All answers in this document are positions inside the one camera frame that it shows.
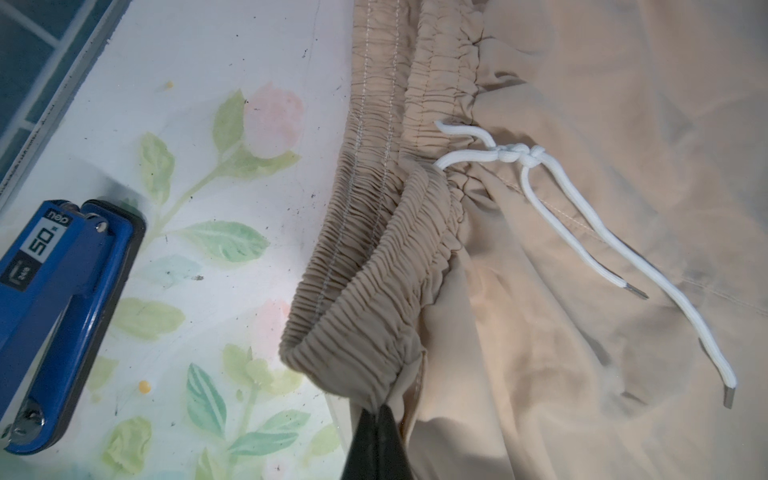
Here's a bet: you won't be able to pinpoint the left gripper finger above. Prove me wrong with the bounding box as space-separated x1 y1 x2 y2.
340 405 414 480

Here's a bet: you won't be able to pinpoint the blue stapler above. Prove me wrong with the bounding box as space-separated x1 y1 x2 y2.
1 199 146 455

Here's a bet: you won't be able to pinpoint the beige shorts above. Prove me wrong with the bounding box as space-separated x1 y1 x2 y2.
279 1 767 479

